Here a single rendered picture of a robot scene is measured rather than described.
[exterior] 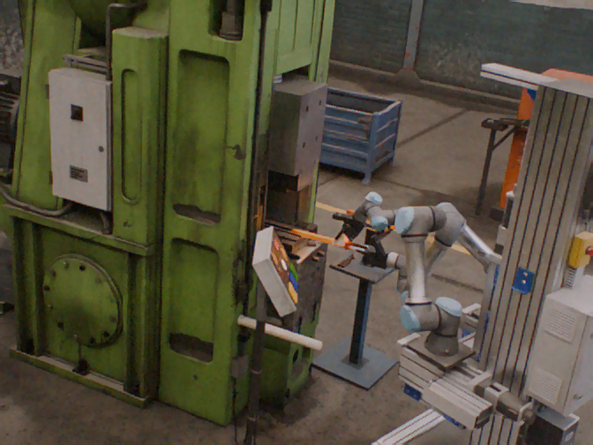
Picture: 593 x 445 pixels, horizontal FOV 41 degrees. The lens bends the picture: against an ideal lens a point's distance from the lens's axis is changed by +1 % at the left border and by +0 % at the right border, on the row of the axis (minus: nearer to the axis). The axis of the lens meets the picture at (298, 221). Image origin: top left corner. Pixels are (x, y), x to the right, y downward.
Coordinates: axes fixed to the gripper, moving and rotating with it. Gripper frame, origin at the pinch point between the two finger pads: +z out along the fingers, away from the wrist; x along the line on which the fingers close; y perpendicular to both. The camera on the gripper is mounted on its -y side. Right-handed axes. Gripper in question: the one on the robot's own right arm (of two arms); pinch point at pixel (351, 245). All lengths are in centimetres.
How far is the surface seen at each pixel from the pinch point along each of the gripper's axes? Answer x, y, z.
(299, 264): -14.6, 10.7, 21.5
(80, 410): -72, 100, 115
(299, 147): -14, -50, 27
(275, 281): -72, -9, 7
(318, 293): 15.2, 41.0, 21.7
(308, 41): 18, -94, 41
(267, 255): -71, -19, 12
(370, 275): 33.7, 31.3, -0.9
